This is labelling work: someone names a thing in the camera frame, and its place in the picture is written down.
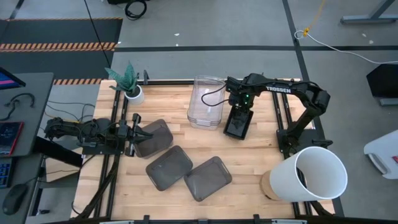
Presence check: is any black box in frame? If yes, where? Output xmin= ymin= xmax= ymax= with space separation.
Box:
xmin=366 ymin=63 xmax=398 ymax=106

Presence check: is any long black floor cable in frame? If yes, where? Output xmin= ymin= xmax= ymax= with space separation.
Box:
xmin=83 ymin=0 xmax=113 ymax=68

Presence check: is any white floor cable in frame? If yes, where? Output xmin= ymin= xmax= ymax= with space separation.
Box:
xmin=294 ymin=29 xmax=398 ymax=65

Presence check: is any black aluminium table frame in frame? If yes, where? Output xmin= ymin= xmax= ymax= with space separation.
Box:
xmin=73 ymin=70 xmax=335 ymax=224

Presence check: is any green plant in white pot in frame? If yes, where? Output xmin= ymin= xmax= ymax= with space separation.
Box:
xmin=104 ymin=60 xmax=146 ymax=106

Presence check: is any grey metal table leg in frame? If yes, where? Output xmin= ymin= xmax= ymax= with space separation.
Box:
xmin=339 ymin=0 xmax=398 ymax=26

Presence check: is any coiled black cable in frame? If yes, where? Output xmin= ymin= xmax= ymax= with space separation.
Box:
xmin=124 ymin=0 xmax=147 ymax=21

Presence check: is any white plastic object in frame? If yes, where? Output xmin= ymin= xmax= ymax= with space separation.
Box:
xmin=363 ymin=129 xmax=398 ymax=180

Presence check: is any yellow cable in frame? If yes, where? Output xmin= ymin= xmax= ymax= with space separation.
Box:
xmin=303 ymin=0 xmax=327 ymax=37

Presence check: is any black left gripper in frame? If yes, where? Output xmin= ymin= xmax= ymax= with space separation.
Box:
xmin=117 ymin=113 xmax=154 ymax=157

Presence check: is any black keyboard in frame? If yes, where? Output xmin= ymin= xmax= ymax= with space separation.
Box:
xmin=0 ymin=157 xmax=14 ymax=190

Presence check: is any black hazard-striped floor mat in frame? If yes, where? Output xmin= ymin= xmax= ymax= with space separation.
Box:
xmin=0 ymin=17 xmax=124 ymax=85

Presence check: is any white cylindrical bin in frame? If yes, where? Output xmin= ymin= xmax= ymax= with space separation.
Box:
xmin=269 ymin=146 xmax=348 ymax=202

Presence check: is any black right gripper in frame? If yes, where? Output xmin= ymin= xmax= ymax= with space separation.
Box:
xmin=225 ymin=76 xmax=254 ymax=115

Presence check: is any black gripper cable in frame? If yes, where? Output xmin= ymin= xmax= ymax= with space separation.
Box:
xmin=200 ymin=83 xmax=231 ymax=108

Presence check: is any grey translucent plastic basket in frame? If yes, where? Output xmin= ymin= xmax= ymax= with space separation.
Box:
xmin=133 ymin=119 xmax=174 ymax=159
xmin=145 ymin=145 xmax=193 ymax=192
xmin=183 ymin=155 xmax=233 ymax=202

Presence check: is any round wooden disc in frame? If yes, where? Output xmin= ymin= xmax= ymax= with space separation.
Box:
xmin=260 ymin=170 xmax=282 ymax=202

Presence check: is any black cable on desk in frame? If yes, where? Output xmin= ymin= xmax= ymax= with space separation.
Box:
xmin=0 ymin=92 xmax=35 ymax=122

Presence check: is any computer monitor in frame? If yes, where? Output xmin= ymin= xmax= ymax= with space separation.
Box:
xmin=0 ymin=67 xmax=26 ymax=91

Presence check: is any grey desk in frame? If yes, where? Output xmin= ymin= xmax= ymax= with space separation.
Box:
xmin=0 ymin=72 xmax=55 ymax=224

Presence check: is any black computer mouse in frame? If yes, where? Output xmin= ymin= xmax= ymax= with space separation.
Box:
xmin=2 ymin=183 xmax=29 ymax=216

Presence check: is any red-edged tablet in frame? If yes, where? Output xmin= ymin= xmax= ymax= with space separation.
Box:
xmin=0 ymin=121 xmax=25 ymax=156

